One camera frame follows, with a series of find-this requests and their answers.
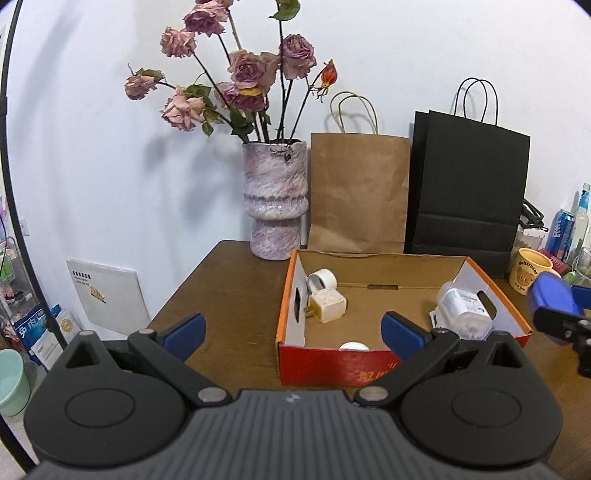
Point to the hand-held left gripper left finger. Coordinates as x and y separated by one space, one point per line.
184 336

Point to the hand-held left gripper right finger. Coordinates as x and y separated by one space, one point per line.
401 336

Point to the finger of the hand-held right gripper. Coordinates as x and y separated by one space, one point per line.
554 293
582 293

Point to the clear plastic pill container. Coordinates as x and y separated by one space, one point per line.
464 309

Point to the red cardboard box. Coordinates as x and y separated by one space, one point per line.
332 364

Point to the beige plug adapter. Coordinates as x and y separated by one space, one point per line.
328 305

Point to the dark red small box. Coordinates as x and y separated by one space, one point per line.
556 263

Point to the yellow bear mug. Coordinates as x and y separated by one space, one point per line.
528 272

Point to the blue drink can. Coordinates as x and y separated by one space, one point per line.
560 233

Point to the clear container with black clips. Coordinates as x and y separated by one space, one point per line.
531 230

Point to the clear plastic bottle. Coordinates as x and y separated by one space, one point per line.
584 217

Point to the black paper bag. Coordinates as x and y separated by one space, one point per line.
468 184

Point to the brown paper bag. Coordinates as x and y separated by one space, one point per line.
358 194

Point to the blue white snack packet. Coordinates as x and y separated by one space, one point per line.
34 330

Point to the pink mottled vase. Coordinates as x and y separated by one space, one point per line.
274 194

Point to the green plastic basin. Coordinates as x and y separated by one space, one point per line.
11 383

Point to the cluttered storage shelf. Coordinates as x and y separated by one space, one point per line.
9 258

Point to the dried pink roses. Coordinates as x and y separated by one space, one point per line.
244 74

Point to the white wall panel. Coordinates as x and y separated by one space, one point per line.
108 293

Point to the white wall socket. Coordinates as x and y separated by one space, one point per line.
25 226

